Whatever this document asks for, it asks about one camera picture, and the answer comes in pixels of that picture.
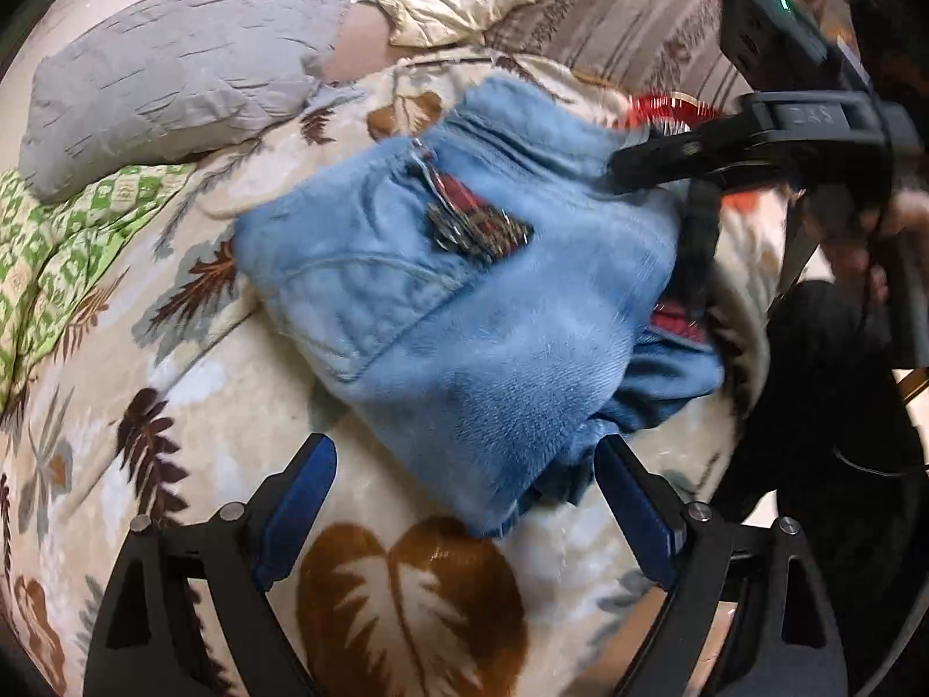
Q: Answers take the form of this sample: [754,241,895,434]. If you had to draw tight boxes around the blue denim jeans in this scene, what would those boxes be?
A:
[233,76,723,537]

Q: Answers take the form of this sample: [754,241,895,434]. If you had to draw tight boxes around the leaf patterned beige blanket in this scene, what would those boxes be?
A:
[0,45,794,697]

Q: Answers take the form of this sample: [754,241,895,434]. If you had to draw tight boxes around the red plastic bag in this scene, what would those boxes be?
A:
[623,89,764,216]

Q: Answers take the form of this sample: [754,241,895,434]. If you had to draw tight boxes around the grey quilted pillow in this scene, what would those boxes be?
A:
[17,0,350,203]

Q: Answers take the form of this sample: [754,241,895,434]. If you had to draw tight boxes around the striped brown bedsheet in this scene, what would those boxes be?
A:
[485,0,750,110]

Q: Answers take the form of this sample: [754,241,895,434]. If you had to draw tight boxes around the green checkered quilt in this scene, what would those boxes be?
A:
[2,164,195,401]

